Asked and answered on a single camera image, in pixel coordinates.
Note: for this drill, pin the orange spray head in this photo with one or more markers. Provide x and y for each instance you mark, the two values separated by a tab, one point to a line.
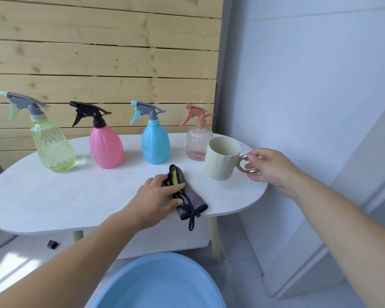
197	113

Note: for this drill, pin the person's right hand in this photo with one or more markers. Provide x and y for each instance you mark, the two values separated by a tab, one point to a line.
272	169

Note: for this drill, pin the person's right forearm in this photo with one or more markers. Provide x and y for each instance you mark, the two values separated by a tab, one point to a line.
349	234

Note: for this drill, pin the green grey spray nozzle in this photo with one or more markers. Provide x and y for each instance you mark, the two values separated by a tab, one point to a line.
25	102

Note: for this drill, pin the black spray nozzle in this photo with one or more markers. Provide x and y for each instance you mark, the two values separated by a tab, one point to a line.
91	112

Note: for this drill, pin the blue plastic basin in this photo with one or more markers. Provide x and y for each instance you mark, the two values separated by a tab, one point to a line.
160	285

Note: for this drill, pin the white oval table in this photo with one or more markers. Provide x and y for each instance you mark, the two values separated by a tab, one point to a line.
67	195

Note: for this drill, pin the blue grey spray nozzle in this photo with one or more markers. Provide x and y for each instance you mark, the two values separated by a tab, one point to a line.
147	110

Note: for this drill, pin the person's left hand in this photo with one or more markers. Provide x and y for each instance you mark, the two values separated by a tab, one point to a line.
150	202

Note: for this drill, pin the green clear spray bottle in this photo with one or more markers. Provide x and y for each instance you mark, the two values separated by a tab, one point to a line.
53	147

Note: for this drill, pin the small black block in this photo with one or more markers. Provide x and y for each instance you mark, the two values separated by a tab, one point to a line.
52	244

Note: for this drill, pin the pink spray bottle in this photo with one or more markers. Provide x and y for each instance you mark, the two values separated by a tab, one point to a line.
106	147

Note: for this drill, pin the person's left forearm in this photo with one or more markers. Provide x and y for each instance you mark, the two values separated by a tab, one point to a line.
61	266

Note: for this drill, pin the grey cloth with black trim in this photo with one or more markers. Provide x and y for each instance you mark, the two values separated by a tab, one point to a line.
192	198

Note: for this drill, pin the clear ribbed spray bottle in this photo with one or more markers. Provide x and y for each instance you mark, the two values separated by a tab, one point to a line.
195	144

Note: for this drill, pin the blue spray bottle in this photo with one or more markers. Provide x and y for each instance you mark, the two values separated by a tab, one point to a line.
155	144

